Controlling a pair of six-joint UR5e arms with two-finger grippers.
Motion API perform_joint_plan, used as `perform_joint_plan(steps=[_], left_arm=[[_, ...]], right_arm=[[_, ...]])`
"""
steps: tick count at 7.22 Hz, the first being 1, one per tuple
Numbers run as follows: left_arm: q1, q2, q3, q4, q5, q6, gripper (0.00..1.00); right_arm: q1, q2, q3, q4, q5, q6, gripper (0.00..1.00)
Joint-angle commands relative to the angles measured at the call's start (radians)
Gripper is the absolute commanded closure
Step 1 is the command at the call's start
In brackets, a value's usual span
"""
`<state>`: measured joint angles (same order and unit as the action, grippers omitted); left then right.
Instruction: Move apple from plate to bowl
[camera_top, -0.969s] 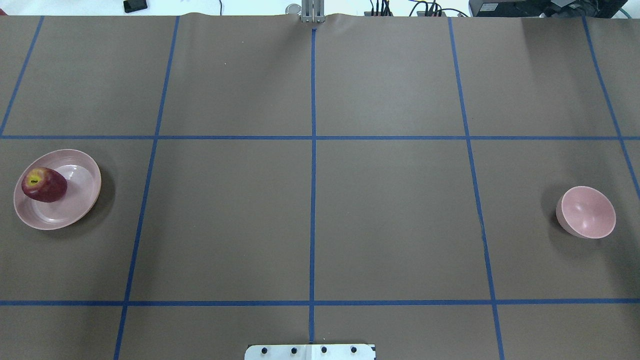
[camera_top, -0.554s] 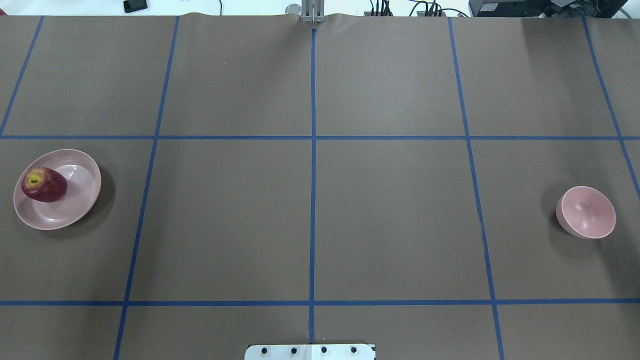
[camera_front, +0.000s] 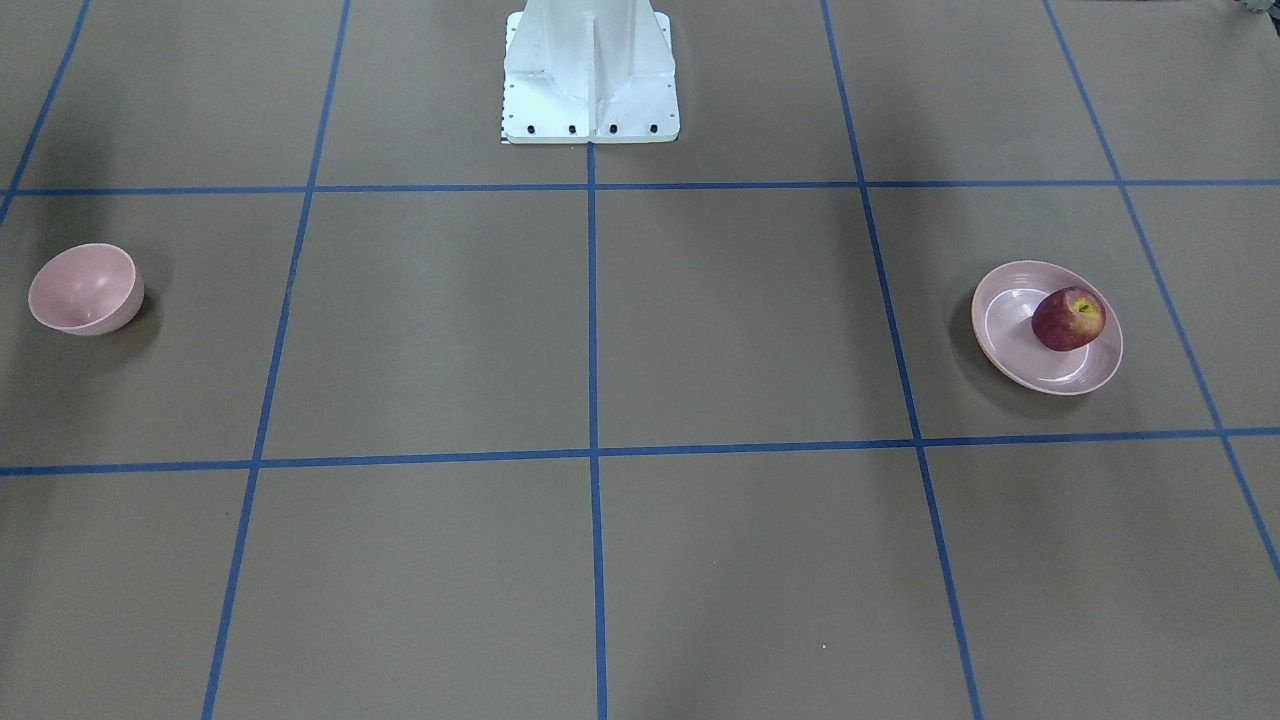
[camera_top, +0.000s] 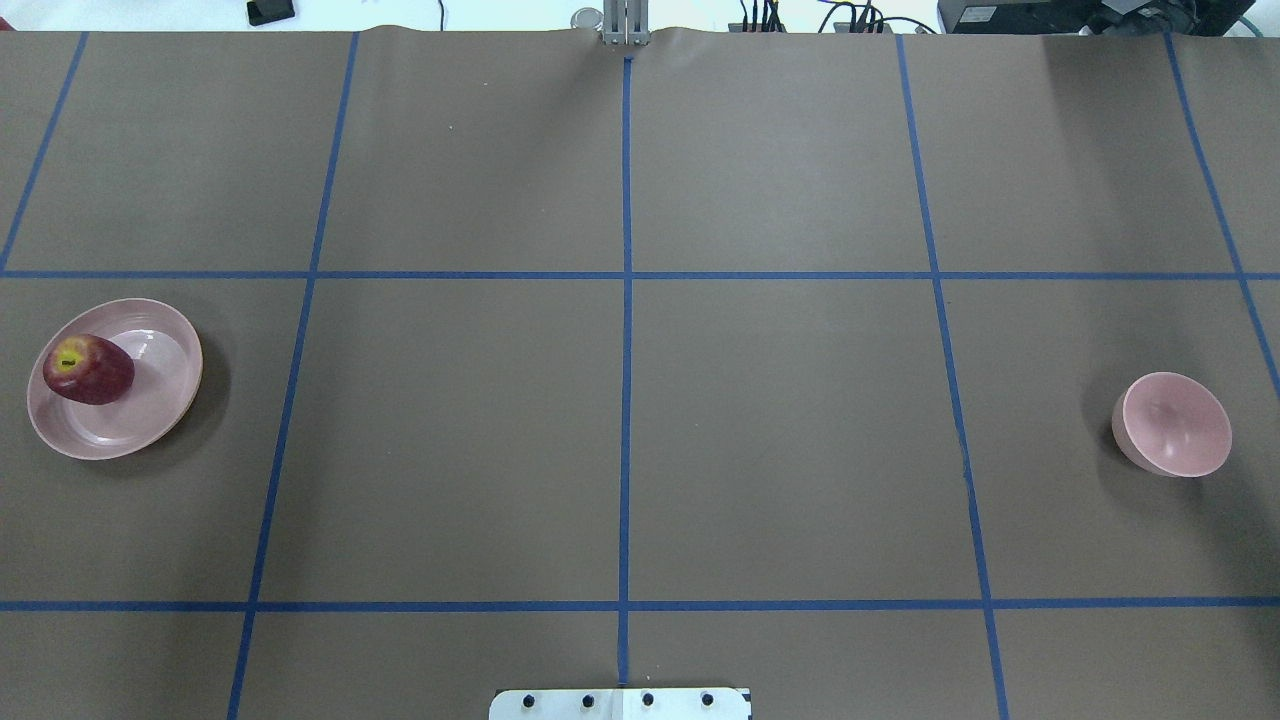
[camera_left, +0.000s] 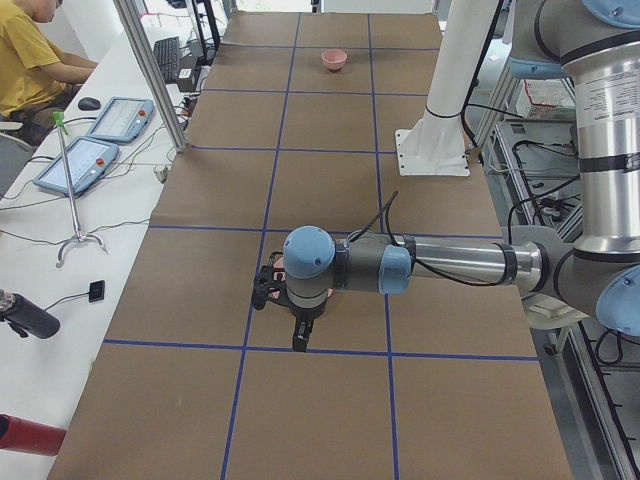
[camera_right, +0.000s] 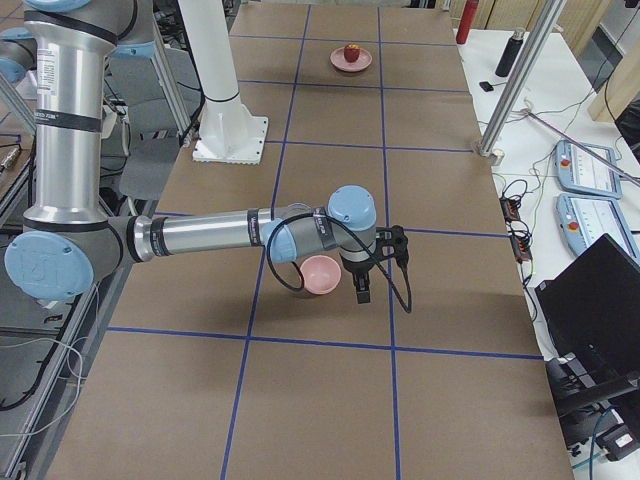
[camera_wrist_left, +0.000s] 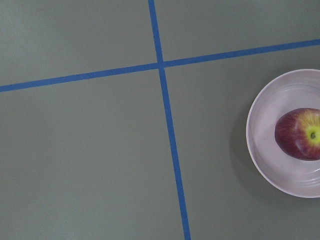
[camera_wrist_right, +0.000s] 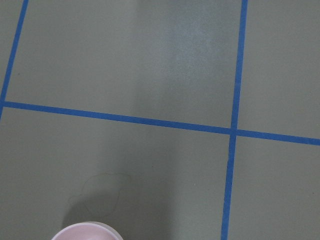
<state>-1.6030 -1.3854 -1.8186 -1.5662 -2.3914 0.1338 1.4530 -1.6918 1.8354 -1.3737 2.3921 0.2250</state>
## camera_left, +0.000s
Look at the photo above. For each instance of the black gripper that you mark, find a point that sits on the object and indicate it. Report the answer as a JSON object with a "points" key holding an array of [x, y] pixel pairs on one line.
{"points": [[303, 320]]}

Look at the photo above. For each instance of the pink bowl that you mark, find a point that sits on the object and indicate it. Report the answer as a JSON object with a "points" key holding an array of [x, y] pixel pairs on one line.
{"points": [[334, 59]]}

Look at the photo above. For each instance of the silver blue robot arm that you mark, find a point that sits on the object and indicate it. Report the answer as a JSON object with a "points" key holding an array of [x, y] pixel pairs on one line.
{"points": [[596, 45]]}

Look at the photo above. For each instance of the pink plate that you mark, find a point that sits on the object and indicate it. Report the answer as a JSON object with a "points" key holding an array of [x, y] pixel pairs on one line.
{"points": [[330, 294]]}

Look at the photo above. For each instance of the small black phone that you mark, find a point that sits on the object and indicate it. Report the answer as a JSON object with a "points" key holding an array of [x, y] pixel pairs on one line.
{"points": [[96, 291]]}

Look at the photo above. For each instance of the upper blue teach pendant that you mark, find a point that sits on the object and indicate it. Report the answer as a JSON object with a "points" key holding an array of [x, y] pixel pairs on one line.
{"points": [[122, 120]]}

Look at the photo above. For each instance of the blue teach pendant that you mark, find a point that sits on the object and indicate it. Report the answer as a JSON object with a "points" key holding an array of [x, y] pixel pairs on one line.
{"points": [[89, 160], [122, 120]]}

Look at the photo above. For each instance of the lower blue teach pendant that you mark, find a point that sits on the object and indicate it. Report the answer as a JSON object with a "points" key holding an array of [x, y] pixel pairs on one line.
{"points": [[89, 160]]}

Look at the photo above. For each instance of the black water bottle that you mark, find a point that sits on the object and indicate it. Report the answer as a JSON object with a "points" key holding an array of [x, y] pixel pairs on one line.
{"points": [[25, 318]]}

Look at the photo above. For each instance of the black keyboard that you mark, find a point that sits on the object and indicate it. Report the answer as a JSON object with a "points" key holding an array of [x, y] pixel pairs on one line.
{"points": [[167, 55]]}

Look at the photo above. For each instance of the black computer mouse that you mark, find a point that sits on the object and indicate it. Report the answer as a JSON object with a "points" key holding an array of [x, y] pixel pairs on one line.
{"points": [[89, 104]]}

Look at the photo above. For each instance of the red water bottle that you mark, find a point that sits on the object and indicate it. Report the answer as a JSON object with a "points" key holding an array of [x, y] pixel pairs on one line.
{"points": [[25, 436]]}

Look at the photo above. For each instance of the metal reacher grabber stick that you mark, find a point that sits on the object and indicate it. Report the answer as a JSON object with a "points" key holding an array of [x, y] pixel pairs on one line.
{"points": [[79, 236]]}

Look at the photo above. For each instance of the person in yellow shirt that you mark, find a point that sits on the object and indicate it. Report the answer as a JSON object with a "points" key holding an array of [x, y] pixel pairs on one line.
{"points": [[38, 78]]}

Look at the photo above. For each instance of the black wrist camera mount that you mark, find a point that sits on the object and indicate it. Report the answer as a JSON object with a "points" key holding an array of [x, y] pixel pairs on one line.
{"points": [[269, 283]]}

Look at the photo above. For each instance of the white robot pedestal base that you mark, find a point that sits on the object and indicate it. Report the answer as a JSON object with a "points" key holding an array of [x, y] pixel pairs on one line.
{"points": [[435, 146]]}

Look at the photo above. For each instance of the aluminium frame post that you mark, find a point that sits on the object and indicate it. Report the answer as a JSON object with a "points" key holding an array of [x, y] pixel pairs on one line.
{"points": [[143, 53]]}

